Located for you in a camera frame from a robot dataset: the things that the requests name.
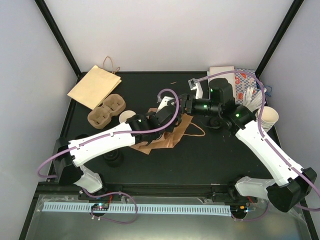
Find brown kraft paper bag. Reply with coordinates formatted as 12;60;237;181
130;114;206;155

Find black frame post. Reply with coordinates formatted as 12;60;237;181
34;0;82;78
255;0;304;79

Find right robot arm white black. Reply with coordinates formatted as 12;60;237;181
179;78;317;213

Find black lid stack right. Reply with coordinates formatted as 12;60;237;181
207;117;223;131

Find tan paper bag with handles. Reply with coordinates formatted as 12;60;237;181
67;56;122;110

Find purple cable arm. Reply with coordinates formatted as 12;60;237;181
36;88;181;225
194;69;320;223

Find white paper bag brown trim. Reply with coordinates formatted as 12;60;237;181
207;66;235;79

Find blue checkered paper bag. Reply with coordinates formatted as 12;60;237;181
234;68;260;104

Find light blue cable duct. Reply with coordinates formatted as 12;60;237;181
42;202;232;217

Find bundle of white straws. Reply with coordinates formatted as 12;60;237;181
242;87;267;112

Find black lid stack left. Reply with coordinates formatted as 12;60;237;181
102;150;124;168

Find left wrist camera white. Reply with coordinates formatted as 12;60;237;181
156;96;175;113

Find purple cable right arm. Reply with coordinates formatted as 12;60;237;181
194;69;320;223

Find white paper cup black print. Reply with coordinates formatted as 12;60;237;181
118;110;136;124

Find black frame post left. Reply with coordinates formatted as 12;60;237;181
34;0;82;78

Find black frame post right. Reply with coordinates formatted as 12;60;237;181
255;0;304;79

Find stack of white paper cups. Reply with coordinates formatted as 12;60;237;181
260;106;279;133

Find black lid stack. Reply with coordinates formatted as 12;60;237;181
207;117;223;131
102;150;124;168

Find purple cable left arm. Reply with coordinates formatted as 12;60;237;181
36;88;181;225

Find stacked pulp cup carriers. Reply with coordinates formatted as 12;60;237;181
87;94;126;130

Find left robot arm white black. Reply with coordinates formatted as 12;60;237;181
53;105;181;200

